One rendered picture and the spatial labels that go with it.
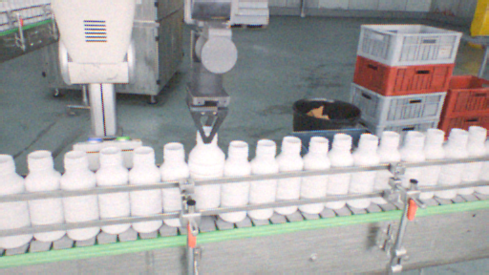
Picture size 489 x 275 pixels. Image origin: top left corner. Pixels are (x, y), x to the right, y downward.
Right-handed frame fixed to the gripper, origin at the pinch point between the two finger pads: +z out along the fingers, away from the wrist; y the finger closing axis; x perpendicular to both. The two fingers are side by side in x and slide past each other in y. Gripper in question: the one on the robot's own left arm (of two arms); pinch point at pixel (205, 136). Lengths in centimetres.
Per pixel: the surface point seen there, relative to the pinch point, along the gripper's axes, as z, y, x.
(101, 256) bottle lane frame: 20.8, -5.4, 19.8
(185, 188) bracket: 7.7, -5.9, 4.5
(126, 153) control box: 8.3, 12.3, 14.7
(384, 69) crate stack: 29, 180, -164
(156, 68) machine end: 69, 364, -17
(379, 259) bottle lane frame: 31, -5, -41
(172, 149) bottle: 3.3, 1.8, 6.0
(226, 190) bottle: 10.9, -2.4, -4.1
